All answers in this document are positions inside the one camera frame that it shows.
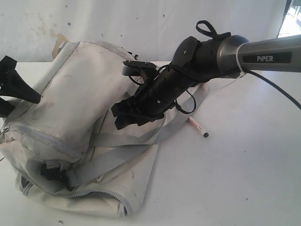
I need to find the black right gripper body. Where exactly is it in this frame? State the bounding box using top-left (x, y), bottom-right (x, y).
top-left (127, 70), bottom-right (181, 125)

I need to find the white fabric backpack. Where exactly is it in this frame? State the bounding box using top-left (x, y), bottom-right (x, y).
top-left (0, 40), bottom-right (245, 216)

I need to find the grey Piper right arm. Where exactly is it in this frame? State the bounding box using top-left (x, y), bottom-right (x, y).
top-left (111, 34), bottom-right (301, 129)

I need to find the white marker black cap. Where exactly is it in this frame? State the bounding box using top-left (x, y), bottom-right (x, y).
top-left (188, 117), bottom-right (209, 138)

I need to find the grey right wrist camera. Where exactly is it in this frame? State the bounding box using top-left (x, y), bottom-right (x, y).
top-left (122, 60), bottom-right (157, 77)

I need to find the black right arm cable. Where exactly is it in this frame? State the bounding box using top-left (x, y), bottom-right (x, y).
top-left (131, 20), bottom-right (301, 113)

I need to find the dark window frame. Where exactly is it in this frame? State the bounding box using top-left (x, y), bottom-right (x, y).
top-left (277, 0), bottom-right (301, 38)

